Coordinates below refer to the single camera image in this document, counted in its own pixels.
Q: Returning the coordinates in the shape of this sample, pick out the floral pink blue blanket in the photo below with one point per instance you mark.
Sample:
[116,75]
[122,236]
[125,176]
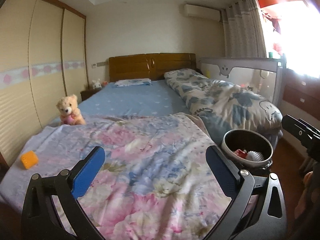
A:
[155,182]

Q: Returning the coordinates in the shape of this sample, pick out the beige teddy bear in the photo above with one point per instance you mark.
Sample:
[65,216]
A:
[70,114]

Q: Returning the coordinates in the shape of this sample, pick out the blue pillow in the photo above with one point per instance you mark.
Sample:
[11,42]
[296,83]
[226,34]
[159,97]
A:
[133,82]

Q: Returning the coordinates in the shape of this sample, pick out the white rabbit toy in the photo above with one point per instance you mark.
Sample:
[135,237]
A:
[96,84]

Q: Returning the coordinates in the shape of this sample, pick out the grey patterned curtain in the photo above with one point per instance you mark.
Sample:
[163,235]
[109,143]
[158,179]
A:
[243,29]

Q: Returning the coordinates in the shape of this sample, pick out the white air conditioner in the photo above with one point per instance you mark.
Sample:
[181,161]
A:
[201,12]

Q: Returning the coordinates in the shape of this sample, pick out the round trash bin black liner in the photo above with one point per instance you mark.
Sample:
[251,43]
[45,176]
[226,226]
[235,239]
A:
[246,140]

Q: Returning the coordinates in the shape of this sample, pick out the wooden headboard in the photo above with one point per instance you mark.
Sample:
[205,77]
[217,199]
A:
[152,66]

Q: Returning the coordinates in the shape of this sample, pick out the person's right hand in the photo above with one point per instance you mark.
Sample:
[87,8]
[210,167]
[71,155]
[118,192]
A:
[301,206]

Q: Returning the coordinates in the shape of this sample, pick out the light blue bed sheet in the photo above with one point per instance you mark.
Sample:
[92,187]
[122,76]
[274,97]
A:
[156,105]

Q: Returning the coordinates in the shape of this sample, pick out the beige sliding door wardrobe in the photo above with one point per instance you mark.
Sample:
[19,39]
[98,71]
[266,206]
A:
[43,58]

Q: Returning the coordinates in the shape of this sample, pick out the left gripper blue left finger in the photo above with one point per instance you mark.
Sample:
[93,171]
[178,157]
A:
[83,173]

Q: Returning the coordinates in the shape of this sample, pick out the blue grey cloud duvet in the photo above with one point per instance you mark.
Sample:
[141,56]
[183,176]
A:
[224,106]

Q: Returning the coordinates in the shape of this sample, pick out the wall switch panel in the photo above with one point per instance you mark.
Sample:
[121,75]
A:
[100,64]

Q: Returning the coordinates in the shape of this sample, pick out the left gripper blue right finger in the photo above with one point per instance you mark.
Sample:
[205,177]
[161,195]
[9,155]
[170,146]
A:
[224,170]

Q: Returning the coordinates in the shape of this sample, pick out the dark wooden nightstand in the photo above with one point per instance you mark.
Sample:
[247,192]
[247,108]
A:
[86,94]

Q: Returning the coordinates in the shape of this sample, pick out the red drawer cabinet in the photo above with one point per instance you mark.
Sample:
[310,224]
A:
[301,97]

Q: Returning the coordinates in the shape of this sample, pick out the grey bed guard rail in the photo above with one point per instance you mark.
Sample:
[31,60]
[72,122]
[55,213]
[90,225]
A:
[263,76]

